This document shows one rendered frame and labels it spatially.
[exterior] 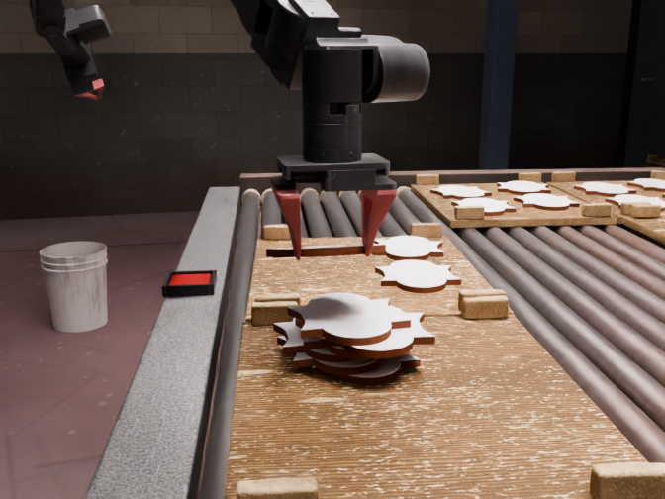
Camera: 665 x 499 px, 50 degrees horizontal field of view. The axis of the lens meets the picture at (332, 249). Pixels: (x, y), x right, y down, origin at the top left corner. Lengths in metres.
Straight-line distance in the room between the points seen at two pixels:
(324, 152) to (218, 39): 5.26
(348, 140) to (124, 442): 0.35
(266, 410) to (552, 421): 0.27
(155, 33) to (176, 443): 5.31
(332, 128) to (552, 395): 0.34
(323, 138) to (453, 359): 0.30
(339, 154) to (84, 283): 2.88
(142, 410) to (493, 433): 0.35
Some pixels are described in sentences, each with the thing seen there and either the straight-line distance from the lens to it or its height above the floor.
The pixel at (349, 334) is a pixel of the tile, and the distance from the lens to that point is 0.72.
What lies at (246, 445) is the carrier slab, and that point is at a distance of 0.65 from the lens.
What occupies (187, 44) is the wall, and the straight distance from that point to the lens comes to 5.91.
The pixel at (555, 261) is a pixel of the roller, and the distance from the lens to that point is 1.31.
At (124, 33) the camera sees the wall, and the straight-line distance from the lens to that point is 5.91.
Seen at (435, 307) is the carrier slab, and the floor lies 0.94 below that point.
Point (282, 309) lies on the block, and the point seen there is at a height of 0.96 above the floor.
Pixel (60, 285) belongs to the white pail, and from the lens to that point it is 3.52.
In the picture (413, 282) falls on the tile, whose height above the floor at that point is 0.95.
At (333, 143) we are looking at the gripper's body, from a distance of 0.68.
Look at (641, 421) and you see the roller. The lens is 0.78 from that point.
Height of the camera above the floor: 1.27
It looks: 15 degrees down
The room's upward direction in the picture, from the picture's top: straight up
